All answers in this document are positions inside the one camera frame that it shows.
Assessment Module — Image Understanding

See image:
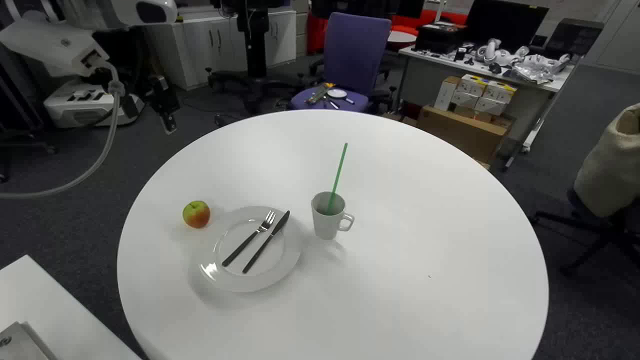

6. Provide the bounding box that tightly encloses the green straw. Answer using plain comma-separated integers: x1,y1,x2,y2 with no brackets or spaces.
326,142,349,216

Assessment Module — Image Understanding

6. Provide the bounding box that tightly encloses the white cabinet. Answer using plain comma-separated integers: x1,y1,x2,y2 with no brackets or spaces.
145,9,298,91

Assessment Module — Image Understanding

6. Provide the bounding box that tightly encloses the white machine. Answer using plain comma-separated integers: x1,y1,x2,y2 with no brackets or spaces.
44,80,146,129

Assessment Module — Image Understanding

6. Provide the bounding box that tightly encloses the green and red apple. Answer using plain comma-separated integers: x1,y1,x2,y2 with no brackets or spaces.
182,200,211,229

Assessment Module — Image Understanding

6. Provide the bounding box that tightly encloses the white plate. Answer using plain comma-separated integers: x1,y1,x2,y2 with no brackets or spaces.
198,205,303,293

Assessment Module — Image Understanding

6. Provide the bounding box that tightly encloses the purple office chair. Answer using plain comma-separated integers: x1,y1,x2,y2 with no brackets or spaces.
290,12,397,115

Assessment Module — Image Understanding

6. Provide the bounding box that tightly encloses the white mug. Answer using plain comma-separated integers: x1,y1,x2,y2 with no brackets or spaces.
311,191,355,241

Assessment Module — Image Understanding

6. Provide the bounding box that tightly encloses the white side table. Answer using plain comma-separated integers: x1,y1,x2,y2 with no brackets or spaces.
0,255,142,360

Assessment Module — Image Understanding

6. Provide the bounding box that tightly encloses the small round white table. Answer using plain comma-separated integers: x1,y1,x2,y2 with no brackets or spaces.
387,30,417,51

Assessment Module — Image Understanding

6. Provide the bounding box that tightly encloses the red sofa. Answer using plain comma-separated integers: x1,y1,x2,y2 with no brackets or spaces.
306,9,469,55

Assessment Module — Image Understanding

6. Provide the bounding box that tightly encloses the white desk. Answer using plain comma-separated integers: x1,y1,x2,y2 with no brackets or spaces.
397,44,576,172

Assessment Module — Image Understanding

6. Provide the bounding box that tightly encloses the black printer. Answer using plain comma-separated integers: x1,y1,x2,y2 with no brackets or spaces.
415,22,469,55

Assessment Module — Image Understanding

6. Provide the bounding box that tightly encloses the grey metal plate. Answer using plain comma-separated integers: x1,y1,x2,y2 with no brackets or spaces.
0,321,57,360

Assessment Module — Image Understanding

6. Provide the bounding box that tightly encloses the cardboard box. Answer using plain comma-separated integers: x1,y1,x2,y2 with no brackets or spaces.
417,105,512,164

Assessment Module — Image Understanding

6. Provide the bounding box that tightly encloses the stack of white boxes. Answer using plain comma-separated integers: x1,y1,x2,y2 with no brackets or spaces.
434,74,518,119

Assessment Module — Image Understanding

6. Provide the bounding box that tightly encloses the black monitor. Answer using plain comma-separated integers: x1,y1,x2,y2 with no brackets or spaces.
465,0,550,53

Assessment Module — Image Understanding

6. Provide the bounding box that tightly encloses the heap of white gear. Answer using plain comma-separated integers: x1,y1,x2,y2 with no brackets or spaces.
452,37,574,84

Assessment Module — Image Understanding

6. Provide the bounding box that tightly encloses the dark grey device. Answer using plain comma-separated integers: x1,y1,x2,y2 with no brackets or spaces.
544,18,604,61

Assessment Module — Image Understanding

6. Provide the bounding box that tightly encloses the beige coat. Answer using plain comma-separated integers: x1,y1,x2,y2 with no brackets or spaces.
573,102,640,219

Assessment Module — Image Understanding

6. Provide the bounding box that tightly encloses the black office chair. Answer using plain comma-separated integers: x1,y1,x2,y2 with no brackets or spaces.
529,187,640,277

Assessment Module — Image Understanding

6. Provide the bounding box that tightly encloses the black pedestal stand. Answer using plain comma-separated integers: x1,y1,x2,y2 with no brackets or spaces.
207,0,302,114

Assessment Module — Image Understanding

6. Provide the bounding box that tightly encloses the fork with black handle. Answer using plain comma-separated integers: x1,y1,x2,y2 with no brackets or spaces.
222,210,277,267

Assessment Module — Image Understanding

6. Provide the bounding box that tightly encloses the knife with black handle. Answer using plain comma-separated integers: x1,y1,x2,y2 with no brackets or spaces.
242,210,291,274

